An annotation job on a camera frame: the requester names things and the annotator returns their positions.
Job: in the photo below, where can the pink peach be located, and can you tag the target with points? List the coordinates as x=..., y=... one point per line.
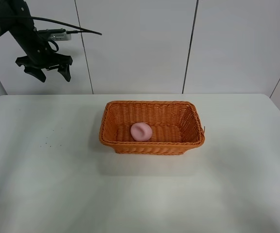
x=141, y=132

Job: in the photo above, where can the orange wicker basket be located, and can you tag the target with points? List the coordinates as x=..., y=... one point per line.
x=176, y=127

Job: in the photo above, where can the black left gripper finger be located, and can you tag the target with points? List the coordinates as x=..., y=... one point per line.
x=35, y=72
x=64, y=70

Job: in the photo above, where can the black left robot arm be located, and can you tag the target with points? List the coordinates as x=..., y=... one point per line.
x=16, y=19

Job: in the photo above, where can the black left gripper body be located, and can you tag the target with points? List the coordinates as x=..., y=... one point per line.
x=40, y=47

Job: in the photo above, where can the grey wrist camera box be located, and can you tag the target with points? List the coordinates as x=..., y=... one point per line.
x=55, y=35

